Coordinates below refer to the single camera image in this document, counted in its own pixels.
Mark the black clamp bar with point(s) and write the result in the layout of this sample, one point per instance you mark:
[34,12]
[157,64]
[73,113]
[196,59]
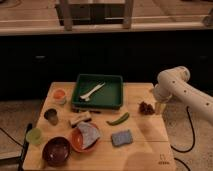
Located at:
[17,159]

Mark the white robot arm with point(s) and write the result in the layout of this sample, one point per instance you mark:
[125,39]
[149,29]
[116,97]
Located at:
[175,82]

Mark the white black brush block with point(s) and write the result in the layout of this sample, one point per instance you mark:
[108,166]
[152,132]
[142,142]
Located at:
[84,116]

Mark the blue sponge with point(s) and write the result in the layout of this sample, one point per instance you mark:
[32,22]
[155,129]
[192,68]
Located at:
[121,138]

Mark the dark purple grape bunch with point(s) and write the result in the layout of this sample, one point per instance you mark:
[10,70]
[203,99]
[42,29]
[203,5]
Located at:
[146,109]

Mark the green plastic tray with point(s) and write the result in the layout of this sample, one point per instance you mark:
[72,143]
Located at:
[109,96]

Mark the wooden stool frame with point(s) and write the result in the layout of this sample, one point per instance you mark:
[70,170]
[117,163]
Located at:
[94,13]

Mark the white plastic fork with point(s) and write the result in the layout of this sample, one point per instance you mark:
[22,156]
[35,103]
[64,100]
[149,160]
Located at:
[86,96]

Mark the grey blue cloth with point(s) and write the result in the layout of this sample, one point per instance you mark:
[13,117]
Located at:
[89,133]

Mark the orange bowl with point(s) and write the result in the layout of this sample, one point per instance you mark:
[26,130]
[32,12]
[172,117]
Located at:
[76,141]

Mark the orange filled white cup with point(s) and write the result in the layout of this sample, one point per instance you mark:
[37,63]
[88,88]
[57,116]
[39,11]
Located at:
[59,97]

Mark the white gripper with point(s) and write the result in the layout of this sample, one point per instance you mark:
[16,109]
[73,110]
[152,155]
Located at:
[162,96]

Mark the dark grey cup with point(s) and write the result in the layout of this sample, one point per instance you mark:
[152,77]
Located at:
[51,116]

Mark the light green cup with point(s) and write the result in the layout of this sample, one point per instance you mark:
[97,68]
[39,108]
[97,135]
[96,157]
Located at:
[34,136]

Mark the dark maroon bowl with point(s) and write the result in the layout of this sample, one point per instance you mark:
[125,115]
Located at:
[56,151]

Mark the green chili pepper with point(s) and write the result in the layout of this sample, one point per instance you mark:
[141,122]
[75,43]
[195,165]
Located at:
[120,120]

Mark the black marker pen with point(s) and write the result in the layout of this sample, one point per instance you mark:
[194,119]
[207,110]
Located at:
[75,110]

